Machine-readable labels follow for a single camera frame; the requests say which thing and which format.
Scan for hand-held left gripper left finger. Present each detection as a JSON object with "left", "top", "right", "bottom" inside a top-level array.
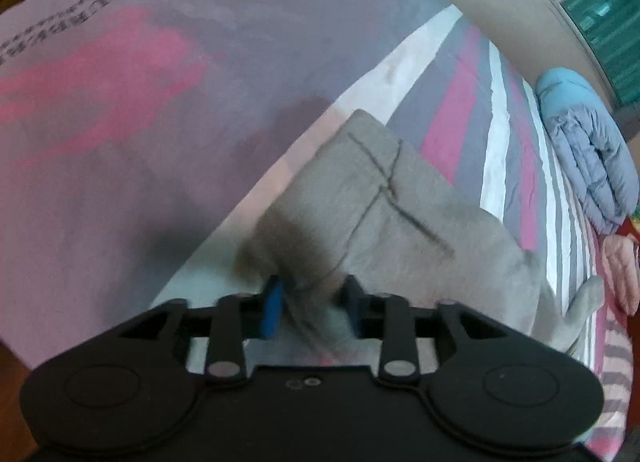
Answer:
[{"left": 119, "top": 276, "right": 286, "bottom": 379}]

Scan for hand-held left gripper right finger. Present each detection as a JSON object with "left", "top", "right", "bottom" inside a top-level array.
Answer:
[{"left": 339, "top": 276, "right": 502, "bottom": 379}]

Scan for grey pants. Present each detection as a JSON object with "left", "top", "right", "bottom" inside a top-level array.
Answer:
[{"left": 232, "top": 109, "right": 607, "bottom": 368}]

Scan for striped bed sheet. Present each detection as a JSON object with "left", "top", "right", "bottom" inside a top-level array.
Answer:
[
  {"left": 150, "top": 4, "right": 633, "bottom": 458},
  {"left": 0, "top": 0, "right": 453, "bottom": 368}
]

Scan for pink padded cloth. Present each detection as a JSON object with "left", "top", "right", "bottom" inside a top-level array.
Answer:
[{"left": 600, "top": 234, "right": 640, "bottom": 317}]

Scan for folded blue quilt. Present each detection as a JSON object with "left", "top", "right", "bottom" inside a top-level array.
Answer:
[{"left": 535, "top": 68, "right": 635, "bottom": 235}]

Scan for red colourful cloth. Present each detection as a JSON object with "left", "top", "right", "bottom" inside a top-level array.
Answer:
[{"left": 620, "top": 212, "right": 640, "bottom": 243}]

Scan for green curtain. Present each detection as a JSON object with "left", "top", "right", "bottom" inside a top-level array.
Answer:
[{"left": 520, "top": 0, "right": 640, "bottom": 107}]

